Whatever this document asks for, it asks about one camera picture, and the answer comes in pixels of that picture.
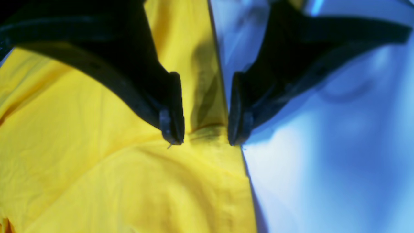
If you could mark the yellow t-shirt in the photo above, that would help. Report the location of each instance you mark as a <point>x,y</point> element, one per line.
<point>76,159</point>

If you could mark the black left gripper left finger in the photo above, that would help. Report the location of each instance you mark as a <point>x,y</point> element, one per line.
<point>109,40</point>

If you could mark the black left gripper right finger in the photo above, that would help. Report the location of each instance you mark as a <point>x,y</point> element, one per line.
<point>305,41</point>

